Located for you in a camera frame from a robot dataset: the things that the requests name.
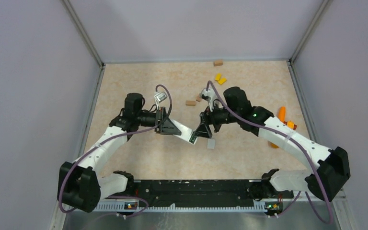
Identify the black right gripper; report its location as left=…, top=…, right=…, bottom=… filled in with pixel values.
left=194, top=99, right=240, bottom=138

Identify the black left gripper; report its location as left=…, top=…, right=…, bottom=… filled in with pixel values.
left=136, top=106, right=181, bottom=135

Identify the green battery long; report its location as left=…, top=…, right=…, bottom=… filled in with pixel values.
left=189, top=135, right=197, bottom=144

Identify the white remote battery cover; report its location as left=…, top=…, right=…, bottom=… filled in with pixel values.
left=207, top=139, right=216, bottom=150

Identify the white remote control with buttons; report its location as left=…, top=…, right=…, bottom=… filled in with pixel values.
left=173, top=119, right=197, bottom=145

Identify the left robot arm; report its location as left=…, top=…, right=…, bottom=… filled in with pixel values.
left=57, top=93, right=172, bottom=213

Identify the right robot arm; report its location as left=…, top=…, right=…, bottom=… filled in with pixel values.
left=195, top=86, right=351, bottom=201

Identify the tan wooden block left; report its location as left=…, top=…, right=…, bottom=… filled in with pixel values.
left=185, top=100, right=197, bottom=106

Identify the yellow block right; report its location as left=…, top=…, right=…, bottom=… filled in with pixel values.
left=218, top=77, right=227, bottom=85

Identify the yellow block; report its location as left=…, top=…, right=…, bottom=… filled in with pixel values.
left=218, top=77, right=227, bottom=85
left=214, top=73, right=222, bottom=81

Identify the yellow block left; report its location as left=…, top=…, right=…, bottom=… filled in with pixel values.
left=214, top=73, right=222, bottom=81

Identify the tan wooden block far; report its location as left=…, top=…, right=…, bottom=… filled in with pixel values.
left=213, top=60, right=223, bottom=67

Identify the orange toy carrot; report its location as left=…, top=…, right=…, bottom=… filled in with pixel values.
left=270, top=106, right=286, bottom=149

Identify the orange toy brick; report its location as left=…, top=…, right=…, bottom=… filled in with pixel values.
left=284, top=120, right=297, bottom=130

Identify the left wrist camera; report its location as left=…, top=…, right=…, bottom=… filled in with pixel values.
left=154, top=92, right=168, bottom=105

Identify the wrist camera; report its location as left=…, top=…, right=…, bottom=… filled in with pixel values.
left=201, top=88, right=218, bottom=112
left=154, top=92, right=168, bottom=105

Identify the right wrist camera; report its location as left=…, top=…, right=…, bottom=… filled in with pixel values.
left=201, top=88, right=218, bottom=112

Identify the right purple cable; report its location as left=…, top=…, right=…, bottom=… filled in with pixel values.
left=206, top=80, right=334, bottom=225

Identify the purple cable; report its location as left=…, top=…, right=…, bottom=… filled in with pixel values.
left=206, top=80, right=334, bottom=225
left=57, top=84, right=173, bottom=219

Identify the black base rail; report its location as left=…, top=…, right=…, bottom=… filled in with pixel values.
left=116, top=179, right=294, bottom=207

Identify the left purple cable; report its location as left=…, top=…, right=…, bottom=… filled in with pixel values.
left=57, top=84, right=173, bottom=219

